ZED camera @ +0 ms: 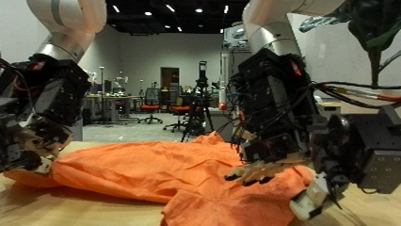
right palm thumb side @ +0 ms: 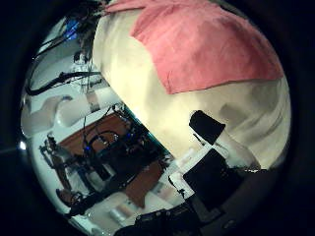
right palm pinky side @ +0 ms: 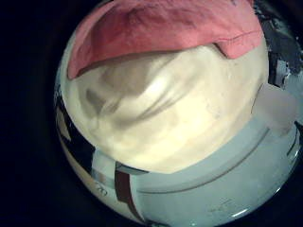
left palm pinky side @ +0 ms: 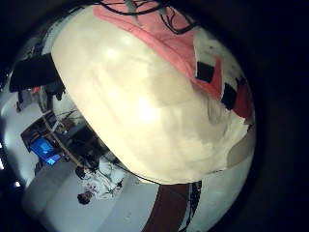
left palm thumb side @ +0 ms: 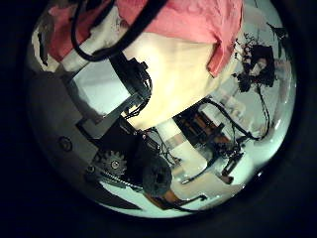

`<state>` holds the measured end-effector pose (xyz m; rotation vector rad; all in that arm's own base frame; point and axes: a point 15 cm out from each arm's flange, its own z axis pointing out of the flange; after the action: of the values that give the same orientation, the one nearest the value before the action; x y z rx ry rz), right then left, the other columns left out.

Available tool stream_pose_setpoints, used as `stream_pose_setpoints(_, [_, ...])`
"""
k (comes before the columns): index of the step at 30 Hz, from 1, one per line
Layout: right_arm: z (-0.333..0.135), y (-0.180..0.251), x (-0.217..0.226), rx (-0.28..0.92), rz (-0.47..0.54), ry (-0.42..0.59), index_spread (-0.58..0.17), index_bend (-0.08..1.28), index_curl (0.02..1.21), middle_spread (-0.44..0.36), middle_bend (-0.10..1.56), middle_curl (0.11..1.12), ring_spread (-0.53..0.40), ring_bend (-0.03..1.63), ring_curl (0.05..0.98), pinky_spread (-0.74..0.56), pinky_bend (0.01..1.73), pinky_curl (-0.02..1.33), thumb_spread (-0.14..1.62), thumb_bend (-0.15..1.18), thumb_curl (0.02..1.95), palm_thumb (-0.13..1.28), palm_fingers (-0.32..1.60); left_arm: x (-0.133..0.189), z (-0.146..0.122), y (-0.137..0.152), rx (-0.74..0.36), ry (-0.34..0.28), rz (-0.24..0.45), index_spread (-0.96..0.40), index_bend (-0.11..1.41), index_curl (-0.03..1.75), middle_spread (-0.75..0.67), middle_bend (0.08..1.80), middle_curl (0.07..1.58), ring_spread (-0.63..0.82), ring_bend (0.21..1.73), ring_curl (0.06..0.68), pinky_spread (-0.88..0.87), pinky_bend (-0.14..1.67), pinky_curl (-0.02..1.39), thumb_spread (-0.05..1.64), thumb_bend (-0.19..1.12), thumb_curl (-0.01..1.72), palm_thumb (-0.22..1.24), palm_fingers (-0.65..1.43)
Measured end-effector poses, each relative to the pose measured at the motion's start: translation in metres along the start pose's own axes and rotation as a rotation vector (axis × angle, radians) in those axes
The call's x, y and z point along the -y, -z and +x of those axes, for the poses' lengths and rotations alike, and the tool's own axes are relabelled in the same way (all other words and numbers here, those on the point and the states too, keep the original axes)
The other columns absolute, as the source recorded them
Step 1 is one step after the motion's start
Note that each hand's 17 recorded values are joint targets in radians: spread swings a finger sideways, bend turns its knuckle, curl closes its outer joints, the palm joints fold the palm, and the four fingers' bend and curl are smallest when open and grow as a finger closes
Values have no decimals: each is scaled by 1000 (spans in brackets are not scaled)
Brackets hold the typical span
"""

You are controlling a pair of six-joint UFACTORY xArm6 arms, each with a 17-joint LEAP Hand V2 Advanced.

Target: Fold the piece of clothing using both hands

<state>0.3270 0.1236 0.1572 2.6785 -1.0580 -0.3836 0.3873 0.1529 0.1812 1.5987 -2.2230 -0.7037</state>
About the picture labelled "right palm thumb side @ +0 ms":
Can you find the black electronics equipment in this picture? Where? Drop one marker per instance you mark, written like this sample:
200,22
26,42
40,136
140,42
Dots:
131,157

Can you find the orange button shirt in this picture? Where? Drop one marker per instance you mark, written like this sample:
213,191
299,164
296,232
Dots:
203,49

